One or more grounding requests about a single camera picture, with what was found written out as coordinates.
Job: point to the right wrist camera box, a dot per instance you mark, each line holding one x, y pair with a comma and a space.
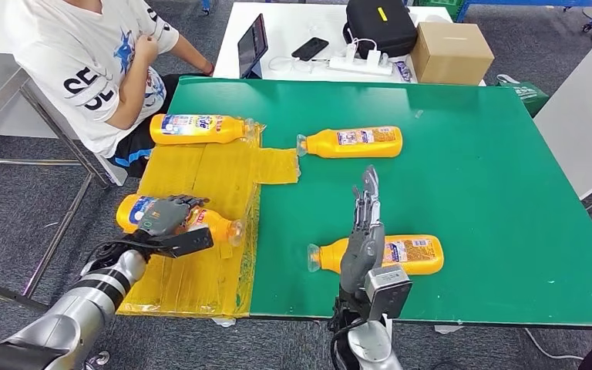
388, 293

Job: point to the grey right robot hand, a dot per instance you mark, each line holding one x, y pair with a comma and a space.
362, 250

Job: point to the black tablet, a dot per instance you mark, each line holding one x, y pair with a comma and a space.
251, 47

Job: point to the white power strip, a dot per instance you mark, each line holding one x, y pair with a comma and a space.
360, 66

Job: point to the brown cardboard box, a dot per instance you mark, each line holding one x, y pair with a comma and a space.
452, 53

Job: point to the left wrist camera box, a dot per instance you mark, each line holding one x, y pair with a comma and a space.
189, 242

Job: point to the white table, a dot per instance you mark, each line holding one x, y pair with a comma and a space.
286, 20

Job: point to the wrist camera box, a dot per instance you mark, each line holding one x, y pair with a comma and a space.
388, 293
189, 242

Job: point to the black zippered bag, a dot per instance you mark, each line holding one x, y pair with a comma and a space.
380, 25

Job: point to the black smartphone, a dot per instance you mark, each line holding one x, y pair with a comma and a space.
310, 48

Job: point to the green shopping bag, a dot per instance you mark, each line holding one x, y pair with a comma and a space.
526, 95

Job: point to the yellow taped cardboard mat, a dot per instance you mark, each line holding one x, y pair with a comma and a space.
199, 173

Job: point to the purple snack packet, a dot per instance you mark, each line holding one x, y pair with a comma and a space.
403, 70

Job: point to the person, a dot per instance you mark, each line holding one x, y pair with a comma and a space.
71, 66

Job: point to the white charger plug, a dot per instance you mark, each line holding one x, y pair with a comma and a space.
350, 51
373, 57

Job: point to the blue metal rack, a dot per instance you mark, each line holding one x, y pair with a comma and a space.
462, 10

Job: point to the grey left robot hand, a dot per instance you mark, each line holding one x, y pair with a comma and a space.
166, 217

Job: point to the blue cart leg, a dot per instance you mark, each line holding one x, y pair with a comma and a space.
206, 5

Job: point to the orange detergent bottle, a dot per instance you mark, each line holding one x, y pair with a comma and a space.
326, 145
234, 130
326, 258
217, 229

